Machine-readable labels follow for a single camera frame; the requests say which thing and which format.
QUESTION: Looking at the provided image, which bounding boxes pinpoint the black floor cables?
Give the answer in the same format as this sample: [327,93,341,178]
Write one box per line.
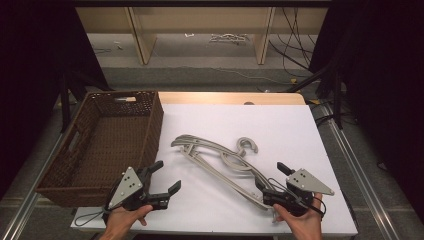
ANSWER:
[268,7,318,78]

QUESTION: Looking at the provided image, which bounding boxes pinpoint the metal floor rail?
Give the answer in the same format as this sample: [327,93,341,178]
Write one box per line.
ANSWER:
[0,132,66,240]
[319,102,403,240]

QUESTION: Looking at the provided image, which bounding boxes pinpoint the thin white floor cable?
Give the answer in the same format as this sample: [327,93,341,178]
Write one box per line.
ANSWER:
[181,65,292,85]

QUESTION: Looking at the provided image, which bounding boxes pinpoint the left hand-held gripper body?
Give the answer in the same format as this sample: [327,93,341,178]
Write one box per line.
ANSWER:
[108,166,168,212]

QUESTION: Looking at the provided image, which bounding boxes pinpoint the dark curtain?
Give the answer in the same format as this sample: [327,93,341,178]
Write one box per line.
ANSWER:
[308,0,424,224]
[0,0,111,201]

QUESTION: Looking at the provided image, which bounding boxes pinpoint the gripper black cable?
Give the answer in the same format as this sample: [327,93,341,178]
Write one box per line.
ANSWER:
[267,177,328,218]
[74,207,112,228]

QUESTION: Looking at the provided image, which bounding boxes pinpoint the grey plastic clothes hanger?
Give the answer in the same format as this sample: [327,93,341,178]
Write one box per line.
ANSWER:
[179,143,282,224]
[170,134,260,203]

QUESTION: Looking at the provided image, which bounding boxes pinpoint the light wooden shelf unit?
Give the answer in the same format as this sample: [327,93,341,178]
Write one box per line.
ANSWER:
[75,6,330,66]

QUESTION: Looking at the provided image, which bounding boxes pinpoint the person's left hand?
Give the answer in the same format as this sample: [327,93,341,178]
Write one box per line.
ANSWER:
[102,204,154,236]

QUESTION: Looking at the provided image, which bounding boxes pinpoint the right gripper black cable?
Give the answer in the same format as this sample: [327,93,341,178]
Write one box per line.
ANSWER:
[267,177,328,218]

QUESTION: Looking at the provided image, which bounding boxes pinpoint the black metal stand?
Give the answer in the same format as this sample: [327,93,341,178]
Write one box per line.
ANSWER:
[285,61,345,130]
[59,70,113,134]

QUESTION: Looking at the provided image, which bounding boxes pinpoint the brown wicker basket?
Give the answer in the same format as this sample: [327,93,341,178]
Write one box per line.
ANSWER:
[34,90,165,208]

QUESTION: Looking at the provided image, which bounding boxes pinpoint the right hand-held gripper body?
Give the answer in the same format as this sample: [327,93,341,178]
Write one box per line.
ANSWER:
[283,168,335,217]

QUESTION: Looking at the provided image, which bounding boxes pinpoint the person's right hand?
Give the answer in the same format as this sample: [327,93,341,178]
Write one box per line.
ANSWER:
[272,192,325,236]

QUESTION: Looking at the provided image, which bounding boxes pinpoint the white foam board mat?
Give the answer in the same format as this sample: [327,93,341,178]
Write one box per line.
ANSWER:
[70,103,359,238]

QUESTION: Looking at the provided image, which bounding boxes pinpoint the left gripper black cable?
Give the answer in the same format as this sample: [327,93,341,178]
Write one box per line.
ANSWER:
[74,207,112,228]

